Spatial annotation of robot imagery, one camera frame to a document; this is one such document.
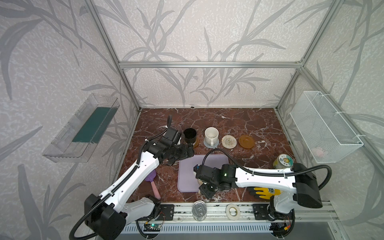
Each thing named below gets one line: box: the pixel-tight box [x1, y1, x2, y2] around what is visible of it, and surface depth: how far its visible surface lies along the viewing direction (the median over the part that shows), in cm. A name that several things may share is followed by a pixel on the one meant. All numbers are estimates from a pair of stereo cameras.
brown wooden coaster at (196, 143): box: [193, 137, 200, 149], surface depth 100 cm
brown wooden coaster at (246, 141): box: [238, 134, 255, 149], surface depth 103 cm
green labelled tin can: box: [273, 153, 294, 169], surface depth 86 cm
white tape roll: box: [225, 203, 241, 221], surface depth 75 cm
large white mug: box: [204, 127, 219, 147], surface depth 96 cm
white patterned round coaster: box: [221, 135, 238, 149], surface depth 101 cm
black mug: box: [183, 128, 197, 144], surface depth 96 cm
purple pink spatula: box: [144, 169, 161, 201], surface depth 84 cm
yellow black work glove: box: [247, 186, 281, 200], surface depth 80 cm
